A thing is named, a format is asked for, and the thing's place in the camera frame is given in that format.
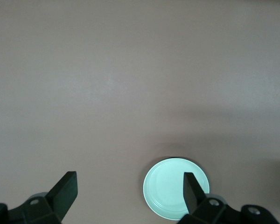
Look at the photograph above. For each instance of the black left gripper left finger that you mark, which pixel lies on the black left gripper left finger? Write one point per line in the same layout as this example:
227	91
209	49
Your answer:
60	198

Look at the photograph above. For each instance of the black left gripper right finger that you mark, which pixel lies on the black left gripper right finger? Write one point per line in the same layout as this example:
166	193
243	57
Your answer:
193	198

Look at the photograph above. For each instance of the pale green round plate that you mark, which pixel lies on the pale green round plate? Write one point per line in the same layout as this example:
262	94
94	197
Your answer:
164	186

